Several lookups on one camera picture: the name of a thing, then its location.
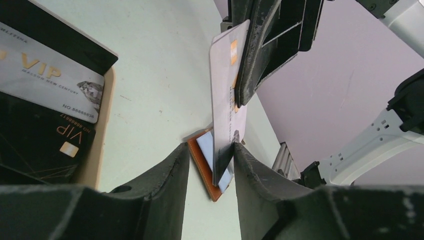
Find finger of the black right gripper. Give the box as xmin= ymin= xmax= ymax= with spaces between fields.
xmin=231 ymin=0 xmax=281 ymax=107
xmin=255 ymin=0 xmax=324 ymax=89

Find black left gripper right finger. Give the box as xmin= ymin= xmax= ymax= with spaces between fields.
xmin=234 ymin=143 xmax=424 ymax=240

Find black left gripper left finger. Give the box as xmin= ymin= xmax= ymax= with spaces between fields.
xmin=0 ymin=142 xmax=190 ymax=240

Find brown leather card holder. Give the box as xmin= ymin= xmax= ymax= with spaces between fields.
xmin=187 ymin=127 xmax=234 ymax=202

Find silver VIP credit card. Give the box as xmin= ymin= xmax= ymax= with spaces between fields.
xmin=209 ymin=20 xmax=250 ymax=186

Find oval wooden tray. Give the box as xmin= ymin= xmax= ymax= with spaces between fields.
xmin=0 ymin=0 xmax=118 ymax=188

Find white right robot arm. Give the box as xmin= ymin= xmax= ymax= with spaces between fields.
xmin=227 ymin=0 xmax=424 ymax=189

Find black card in tray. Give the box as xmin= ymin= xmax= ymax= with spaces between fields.
xmin=0 ymin=93 xmax=96 ymax=184

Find grey card in tray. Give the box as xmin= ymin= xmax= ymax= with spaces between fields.
xmin=0 ymin=23 xmax=105 ymax=124

